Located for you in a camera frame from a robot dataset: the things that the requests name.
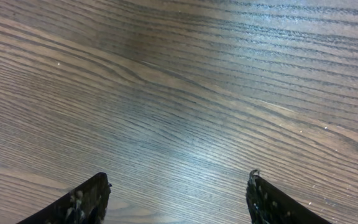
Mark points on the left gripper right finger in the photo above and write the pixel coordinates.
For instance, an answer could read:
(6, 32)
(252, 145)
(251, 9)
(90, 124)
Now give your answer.
(269, 205)

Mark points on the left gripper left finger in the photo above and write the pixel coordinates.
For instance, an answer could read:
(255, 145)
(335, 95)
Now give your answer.
(85, 204)

